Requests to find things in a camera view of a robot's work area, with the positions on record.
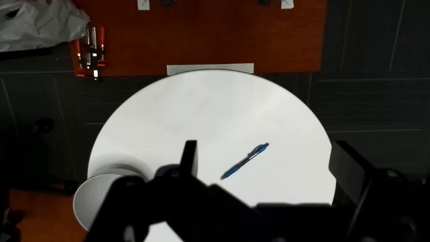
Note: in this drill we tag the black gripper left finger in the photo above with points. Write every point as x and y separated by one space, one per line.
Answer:
188 155

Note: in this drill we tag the white plastic bag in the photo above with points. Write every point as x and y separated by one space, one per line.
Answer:
35 21

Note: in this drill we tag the white round bowl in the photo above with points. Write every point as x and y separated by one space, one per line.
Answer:
91 196

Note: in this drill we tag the blue ballpoint pen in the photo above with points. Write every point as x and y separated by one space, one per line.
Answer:
243 161

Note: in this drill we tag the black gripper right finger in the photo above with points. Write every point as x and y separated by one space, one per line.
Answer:
351 172

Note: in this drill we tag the white tape piece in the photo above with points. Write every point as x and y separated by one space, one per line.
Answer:
286 4
142 4

